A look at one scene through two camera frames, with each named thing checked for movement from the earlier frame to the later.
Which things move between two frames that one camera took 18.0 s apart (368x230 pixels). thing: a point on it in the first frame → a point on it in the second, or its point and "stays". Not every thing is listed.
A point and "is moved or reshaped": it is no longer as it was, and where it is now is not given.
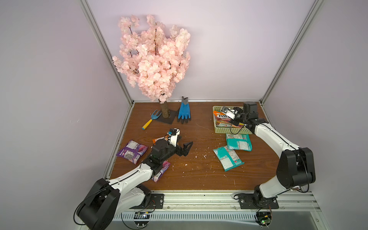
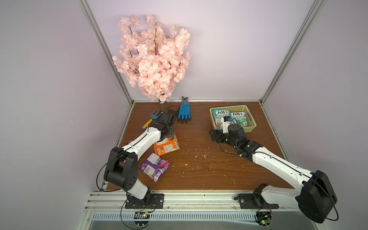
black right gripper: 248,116 → 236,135
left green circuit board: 141,218 stays
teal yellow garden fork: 153,117 stays
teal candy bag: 241,142 is moved or reshaped
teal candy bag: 228,158 → 218,114
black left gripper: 183,152 → 170,128
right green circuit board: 263,218 stays
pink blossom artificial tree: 151,59 stays
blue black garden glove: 184,111 stays
